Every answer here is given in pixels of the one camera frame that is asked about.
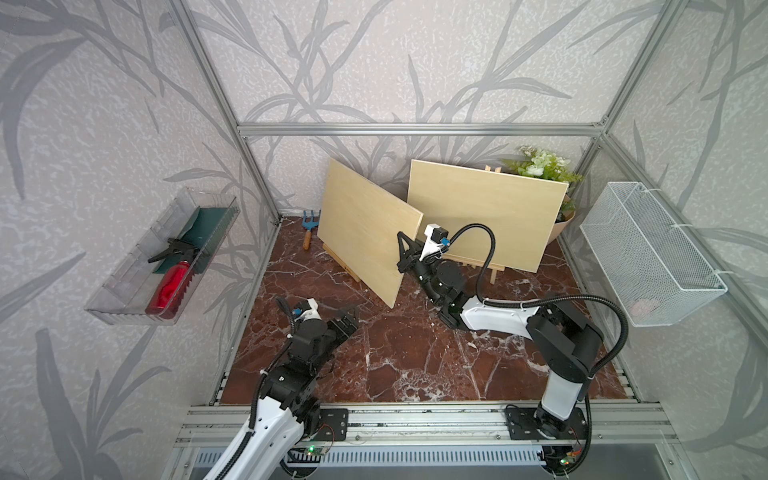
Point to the clear plastic wall tray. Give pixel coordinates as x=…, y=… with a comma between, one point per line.
x=156, y=279

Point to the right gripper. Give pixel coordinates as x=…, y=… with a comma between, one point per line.
x=412, y=254

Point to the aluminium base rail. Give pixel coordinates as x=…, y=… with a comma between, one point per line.
x=628, y=437

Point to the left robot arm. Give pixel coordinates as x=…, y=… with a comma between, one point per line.
x=283, y=409

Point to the blue garden hand rake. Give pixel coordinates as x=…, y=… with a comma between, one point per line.
x=310, y=220

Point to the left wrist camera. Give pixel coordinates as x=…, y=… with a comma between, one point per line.
x=306, y=310

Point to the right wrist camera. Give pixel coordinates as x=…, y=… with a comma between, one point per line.
x=436, y=242

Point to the potted plant with flowers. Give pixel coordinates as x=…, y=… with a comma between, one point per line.
x=545, y=168

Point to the aluminium cage frame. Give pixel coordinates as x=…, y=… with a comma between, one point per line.
x=689, y=122

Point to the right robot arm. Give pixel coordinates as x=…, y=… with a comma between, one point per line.
x=566, y=339

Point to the green sheet in tray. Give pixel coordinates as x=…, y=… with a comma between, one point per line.
x=205, y=229

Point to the red spray bottle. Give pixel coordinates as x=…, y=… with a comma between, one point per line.
x=166, y=301

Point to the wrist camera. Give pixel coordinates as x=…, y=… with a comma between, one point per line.
x=436, y=242
x=306, y=310

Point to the plywood board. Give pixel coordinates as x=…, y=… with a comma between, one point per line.
x=360, y=221
x=516, y=212

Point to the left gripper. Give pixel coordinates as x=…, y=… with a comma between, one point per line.
x=341, y=335

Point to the white wire mesh basket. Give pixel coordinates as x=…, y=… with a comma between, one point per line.
x=656, y=272

